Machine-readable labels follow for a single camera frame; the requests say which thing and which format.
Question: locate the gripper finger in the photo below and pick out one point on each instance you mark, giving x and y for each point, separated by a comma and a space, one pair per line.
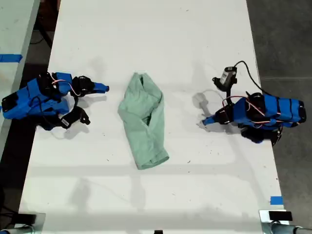
215, 115
217, 122
99, 86
97, 90

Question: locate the pale green T-shirt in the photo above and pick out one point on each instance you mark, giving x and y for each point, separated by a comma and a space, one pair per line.
143, 126

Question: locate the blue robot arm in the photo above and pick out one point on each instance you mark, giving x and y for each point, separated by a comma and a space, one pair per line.
275, 111
22, 104

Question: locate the long blue tape strip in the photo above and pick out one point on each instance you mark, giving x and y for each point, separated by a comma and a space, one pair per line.
9, 58

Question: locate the pale side table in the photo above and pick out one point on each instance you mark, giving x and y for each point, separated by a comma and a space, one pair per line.
12, 26

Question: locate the small blue tape square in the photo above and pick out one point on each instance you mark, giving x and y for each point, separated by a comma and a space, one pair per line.
276, 200

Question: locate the grey metal pipe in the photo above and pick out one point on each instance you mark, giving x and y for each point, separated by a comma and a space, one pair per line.
17, 230
287, 229

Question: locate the short black camera stalk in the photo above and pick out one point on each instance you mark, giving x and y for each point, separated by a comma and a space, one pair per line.
76, 102
228, 97

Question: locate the black camera box white label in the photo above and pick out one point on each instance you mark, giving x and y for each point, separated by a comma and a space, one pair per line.
70, 119

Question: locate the grey and black camera box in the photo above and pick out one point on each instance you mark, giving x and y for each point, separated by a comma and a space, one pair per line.
226, 76

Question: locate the metal bracket with black box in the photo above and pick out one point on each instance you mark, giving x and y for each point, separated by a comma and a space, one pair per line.
29, 219
278, 215

